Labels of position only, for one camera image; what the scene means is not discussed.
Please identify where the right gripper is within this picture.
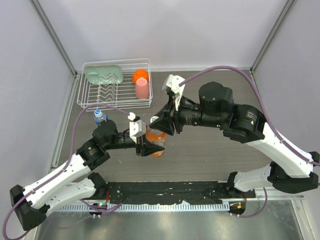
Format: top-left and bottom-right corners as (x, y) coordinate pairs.
(150, 92), (224, 135)

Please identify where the orange drink bottle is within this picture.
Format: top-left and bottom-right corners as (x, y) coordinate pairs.
(146, 125), (166, 148)

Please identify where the blue label water bottle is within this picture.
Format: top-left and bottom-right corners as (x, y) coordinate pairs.
(94, 111), (109, 126)

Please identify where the white blue bottle cap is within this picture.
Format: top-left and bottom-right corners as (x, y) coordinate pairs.
(94, 109), (103, 118)

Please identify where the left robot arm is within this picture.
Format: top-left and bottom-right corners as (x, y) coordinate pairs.
(9, 119), (164, 231)

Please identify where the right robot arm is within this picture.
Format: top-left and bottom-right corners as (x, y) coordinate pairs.
(150, 81), (320, 198)

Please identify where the pink cup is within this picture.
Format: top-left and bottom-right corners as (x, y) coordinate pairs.
(135, 78), (150, 100)

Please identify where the orange bowl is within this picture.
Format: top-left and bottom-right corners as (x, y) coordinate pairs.
(131, 69), (149, 85)

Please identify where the green plastic tray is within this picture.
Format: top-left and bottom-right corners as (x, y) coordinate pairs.
(83, 65), (124, 85)

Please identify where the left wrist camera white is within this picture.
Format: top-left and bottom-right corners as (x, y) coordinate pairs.
(127, 112), (147, 144)

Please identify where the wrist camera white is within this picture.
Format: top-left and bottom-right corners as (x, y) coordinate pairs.
(127, 112), (147, 144)
(162, 74), (185, 111)

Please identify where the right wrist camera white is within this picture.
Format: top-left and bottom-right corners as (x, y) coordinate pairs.
(162, 74), (185, 111)

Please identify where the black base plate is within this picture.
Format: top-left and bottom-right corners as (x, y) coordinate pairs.
(82, 180), (251, 206)

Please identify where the white wire dish rack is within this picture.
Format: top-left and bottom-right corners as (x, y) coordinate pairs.
(76, 58), (153, 112)

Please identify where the white slotted cable duct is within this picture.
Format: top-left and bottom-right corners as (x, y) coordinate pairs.
(57, 201), (230, 213)

